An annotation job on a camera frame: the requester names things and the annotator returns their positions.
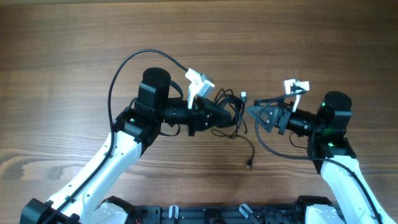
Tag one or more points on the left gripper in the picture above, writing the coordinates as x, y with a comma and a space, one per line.
199, 116

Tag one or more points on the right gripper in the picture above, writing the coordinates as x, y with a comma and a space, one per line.
273, 111

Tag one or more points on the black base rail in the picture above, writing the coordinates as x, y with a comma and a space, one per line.
278, 213

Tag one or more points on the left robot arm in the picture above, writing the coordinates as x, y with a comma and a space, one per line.
83, 199

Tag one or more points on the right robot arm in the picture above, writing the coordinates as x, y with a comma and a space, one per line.
327, 147

